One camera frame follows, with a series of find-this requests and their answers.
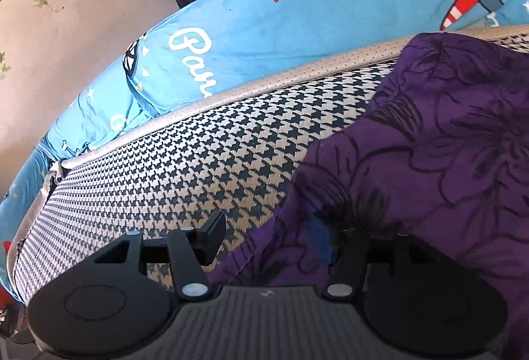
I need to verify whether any blue printed sofa cover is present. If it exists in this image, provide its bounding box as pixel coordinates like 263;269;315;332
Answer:
0;0;529;303

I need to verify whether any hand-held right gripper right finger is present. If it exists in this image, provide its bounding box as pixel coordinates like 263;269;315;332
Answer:
308;214;431;300

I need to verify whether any purple floral shirt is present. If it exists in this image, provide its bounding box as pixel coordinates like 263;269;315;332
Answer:
207;32;529;360

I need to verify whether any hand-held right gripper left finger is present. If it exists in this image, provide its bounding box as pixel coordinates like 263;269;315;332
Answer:
89;211;227;300

